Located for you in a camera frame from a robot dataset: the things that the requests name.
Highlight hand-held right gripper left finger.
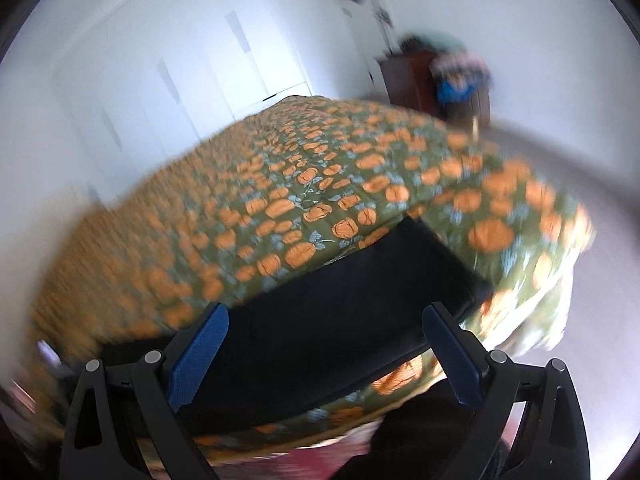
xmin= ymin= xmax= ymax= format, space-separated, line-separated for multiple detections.
xmin=60 ymin=302 xmax=229 ymax=480

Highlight pink clothes pile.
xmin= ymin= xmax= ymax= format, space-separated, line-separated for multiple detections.
xmin=430 ymin=52 xmax=488 ymax=83

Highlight dark cloth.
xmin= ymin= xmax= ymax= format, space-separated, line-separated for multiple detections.
xmin=335 ymin=385 xmax=506 ymax=480

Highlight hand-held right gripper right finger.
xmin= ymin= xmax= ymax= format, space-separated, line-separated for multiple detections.
xmin=422 ymin=302 xmax=591 ymax=480

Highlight blue bag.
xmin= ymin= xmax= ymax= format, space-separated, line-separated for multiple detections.
xmin=437 ymin=77 xmax=481 ymax=106

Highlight orange floral green quilt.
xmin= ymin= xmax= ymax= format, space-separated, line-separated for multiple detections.
xmin=30 ymin=95 xmax=596 ymax=466

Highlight white door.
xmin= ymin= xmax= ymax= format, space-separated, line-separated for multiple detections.
xmin=320 ymin=0 xmax=396 ymax=101

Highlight brown wooden cabinet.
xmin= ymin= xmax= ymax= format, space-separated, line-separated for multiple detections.
xmin=377 ymin=50 xmax=493 ymax=126

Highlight white wardrobe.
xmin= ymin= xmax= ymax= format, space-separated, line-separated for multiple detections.
xmin=50 ymin=0 xmax=313 ymax=201

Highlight black pants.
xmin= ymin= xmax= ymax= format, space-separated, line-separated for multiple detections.
xmin=100 ymin=216 xmax=493 ymax=436

